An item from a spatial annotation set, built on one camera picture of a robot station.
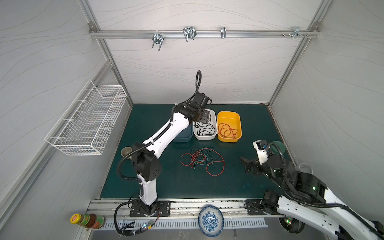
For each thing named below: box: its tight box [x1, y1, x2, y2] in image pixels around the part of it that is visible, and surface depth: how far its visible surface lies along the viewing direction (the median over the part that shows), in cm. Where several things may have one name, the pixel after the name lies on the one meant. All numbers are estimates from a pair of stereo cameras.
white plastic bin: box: [193, 109, 218, 141], surface depth 106 cm
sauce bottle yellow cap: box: [70, 213, 105, 229], surface depth 62 cm
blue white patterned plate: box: [198, 205, 225, 238], surface depth 70 cm
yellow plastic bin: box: [217, 111, 242, 143], surface depth 109 cm
